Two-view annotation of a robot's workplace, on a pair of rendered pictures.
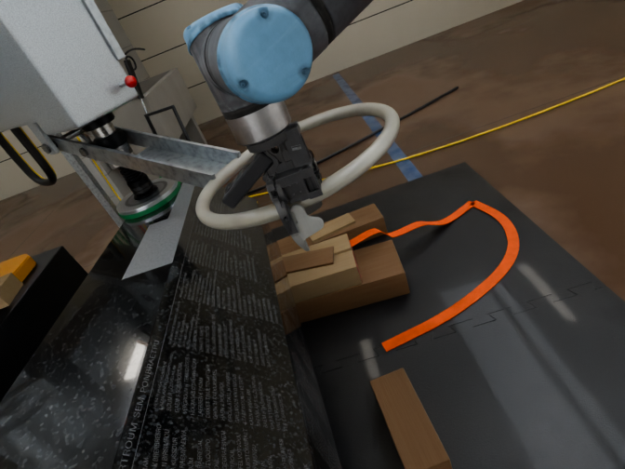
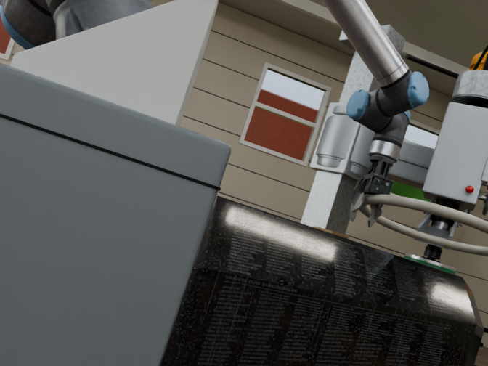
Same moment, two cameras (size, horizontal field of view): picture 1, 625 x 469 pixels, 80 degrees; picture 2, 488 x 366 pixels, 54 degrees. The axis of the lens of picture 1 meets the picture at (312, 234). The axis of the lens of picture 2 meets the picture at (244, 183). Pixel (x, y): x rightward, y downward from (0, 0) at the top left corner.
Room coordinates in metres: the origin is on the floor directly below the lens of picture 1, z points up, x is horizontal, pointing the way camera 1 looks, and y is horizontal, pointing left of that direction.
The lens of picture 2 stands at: (-0.22, -1.28, 0.77)
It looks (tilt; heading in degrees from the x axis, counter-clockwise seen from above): 4 degrees up; 73
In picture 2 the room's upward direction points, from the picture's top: 18 degrees clockwise
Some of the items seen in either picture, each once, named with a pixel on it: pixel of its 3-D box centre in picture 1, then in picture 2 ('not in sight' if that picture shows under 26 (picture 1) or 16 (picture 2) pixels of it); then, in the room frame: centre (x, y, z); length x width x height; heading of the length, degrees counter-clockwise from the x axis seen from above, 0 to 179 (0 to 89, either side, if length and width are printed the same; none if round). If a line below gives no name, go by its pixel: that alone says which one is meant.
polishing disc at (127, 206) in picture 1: (147, 194); (430, 262); (1.23, 0.46, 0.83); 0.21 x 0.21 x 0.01
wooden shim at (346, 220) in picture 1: (331, 227); not in sight; (1.67, -0.11, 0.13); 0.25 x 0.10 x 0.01; 95
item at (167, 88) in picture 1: (158, 131); not in sight; (4.08, 1.05, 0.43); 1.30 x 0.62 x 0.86; 173
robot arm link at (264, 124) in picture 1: (259, 120); (385, 153); (0.58, 0.01, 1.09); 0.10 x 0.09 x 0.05; 169
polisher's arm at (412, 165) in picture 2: not in sight; (382, 155); (1.26, 1.13, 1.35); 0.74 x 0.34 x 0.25; 157
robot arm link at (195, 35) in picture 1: (232, 62); (391, 126); (0.57, 0.01, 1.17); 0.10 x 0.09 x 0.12; 14
